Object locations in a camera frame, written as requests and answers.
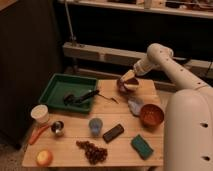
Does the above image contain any green plastic tray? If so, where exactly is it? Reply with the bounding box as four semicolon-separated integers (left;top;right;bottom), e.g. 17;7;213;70
38;73;98;114

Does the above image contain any orange bowl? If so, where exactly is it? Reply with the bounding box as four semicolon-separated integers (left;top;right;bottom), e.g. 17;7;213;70
140;104;164;127

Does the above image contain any yellow red apple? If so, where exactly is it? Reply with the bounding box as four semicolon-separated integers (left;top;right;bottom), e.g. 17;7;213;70
36;150;53;167

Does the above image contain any blue plastic cup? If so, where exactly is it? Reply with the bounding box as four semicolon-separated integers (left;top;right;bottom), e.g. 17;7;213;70
89;118;103;136

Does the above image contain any orange carrot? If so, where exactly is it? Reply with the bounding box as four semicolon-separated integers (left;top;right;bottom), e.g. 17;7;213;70
28;125;49;145

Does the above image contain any wooden shelf beam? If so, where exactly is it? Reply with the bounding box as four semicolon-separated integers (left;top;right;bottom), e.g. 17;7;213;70
62;42;213;79

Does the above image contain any small metal cup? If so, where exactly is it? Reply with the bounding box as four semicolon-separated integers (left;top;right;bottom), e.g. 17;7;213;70
51;121;64;136

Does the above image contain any green sponge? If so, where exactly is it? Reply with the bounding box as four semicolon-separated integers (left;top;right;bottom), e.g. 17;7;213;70
131;135;154;160

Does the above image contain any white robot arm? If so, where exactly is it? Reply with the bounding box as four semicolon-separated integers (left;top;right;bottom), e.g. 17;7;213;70
121;43;213;171

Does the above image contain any crumpled grey cloth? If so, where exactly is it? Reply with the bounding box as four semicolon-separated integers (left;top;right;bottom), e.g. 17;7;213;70
128;97;144;116

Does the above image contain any dark brown rectangular block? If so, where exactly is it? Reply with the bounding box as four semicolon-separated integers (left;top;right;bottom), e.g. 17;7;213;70
103;124;124;143

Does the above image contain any black brush in tray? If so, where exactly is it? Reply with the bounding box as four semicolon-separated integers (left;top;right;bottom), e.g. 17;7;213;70
63;90;99;105

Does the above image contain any white paper cup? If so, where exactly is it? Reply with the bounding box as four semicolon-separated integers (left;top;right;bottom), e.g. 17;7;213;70
31;104;49;124

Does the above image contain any thin dark utensil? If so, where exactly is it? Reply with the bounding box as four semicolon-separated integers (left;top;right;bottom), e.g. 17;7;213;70
98;93;119;104

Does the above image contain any bunch of dark grapes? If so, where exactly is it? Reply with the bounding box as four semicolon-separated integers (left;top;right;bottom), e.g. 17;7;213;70
76;141;108;165

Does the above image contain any metal pole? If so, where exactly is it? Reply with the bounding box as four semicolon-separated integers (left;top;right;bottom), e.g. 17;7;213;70
64;0;77;46

